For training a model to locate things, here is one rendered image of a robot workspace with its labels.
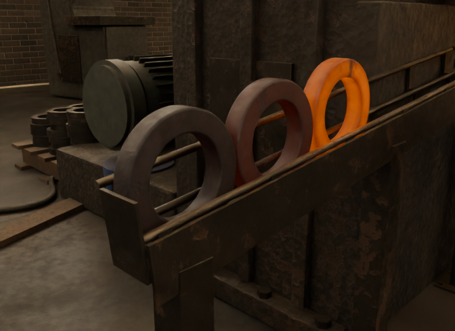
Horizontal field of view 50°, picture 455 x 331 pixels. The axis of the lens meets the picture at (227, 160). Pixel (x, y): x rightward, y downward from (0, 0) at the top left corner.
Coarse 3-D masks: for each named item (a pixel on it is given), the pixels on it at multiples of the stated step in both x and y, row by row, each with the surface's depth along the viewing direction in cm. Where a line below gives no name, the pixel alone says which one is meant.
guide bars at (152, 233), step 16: (432, 96) 107; (400, 112) 98; (368, 128) 89; (336, 144) 82; (304, 160) 77; (272, 176) 71; (240, 192) 67; (208, 208) 63; (176, 224) 60; (144, 240) 56
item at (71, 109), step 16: (48, 112) 257; (64, 112) 254; (80, 112) 236; (32, 128) 274; (48, 128) 264; (64, 128) 256; (80, 128) 237; (16, 144) 283; (32, 144) 285; (48, 144) 276; (64, 144) 258; (32, 160) 280; (48, 160) 256; (48, 176) 266
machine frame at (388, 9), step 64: (192, 0) 138; (256, 0) 124; (320, 0) 110; (384, 0) 114; (448, 0) 140; (192, 64) 143; (256, 64) 129; (384, 64) 109; (448, 64) 135; (256, 128) 133; (448, 128) 144; (448, 192) 155; (256, 256) 145; (320, 256) 127; (448, 256) 167; (320, 320) 126
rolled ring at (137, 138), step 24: (144, 120) 59; (168, 120) 58; (192, 120) 61; (216, 120) 64; (144, 144) 56; (216, 144) 65; (120, 168) 57; (144, 168) 57; (216, 168) 67; (120, 192) 57; (144, 192) 58; (216, 192) 67; (144, 216) 58
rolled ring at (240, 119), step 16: (272, 80) 71; (288, 80) 73; (240, 96) 70; (256, 96) 69; (272, 96) 71; (288, 96) 74; (304, 96) 77; (240, 112) 68; (256, 112) 69; (288, 112) 78; (304, 112) 77; (240, 128) 68; (288, 128) 80; (304, 128) 78; (240, 144) 68; (288, 144) 80; (304, 144) 79; (240, 160) 69; (288, 160) 79; (240, 176) 70; (256, 176) 72
